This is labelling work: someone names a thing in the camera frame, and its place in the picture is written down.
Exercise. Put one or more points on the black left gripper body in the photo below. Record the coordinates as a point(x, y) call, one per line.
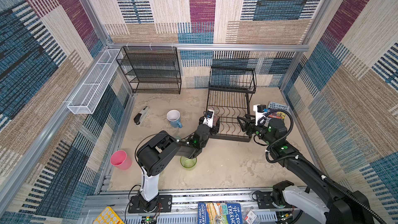
point(215, 130)

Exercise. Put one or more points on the green plastic cup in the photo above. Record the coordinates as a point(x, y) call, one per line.
point(188, 163)

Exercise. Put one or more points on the opaque pink plastic cup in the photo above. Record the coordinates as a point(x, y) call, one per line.
point(121, 160)

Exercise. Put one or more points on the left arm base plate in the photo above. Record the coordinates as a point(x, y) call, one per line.
point(161, 203)

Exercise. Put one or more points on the treehouse book at front edge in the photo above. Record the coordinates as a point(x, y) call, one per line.
point(219, 213)

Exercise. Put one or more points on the white wire wall basket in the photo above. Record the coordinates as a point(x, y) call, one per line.
point(89, 94)

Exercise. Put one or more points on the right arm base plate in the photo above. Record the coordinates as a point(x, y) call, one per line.
point(264, 199)

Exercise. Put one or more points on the small clear packet with label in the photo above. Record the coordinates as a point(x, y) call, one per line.
point(251, 217)

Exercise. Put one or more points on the treehouse paperback book on table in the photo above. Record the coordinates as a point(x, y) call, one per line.
point(277, 106)

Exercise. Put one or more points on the black wire dish rack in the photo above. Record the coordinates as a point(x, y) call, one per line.
point(229, 93)

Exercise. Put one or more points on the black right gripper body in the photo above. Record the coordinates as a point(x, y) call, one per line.
point(249, 124)

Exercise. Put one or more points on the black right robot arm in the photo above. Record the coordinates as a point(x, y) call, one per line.
point(334, 203)

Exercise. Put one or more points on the yellow perforated tray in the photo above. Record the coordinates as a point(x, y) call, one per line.
point(108, 216)

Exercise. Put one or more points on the black white stapler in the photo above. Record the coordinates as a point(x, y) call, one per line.
point(140, 117)

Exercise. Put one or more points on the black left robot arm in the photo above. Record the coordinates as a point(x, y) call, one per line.
point(154, 156)

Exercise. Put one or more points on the blue white ceramic mug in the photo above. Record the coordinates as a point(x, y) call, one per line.
point(173, 116)

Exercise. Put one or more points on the black mesh shelf unit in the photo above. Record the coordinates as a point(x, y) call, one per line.
point(151, 69)

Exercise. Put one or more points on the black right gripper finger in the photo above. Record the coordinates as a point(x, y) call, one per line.
point(244, 127)
point(246, 119)

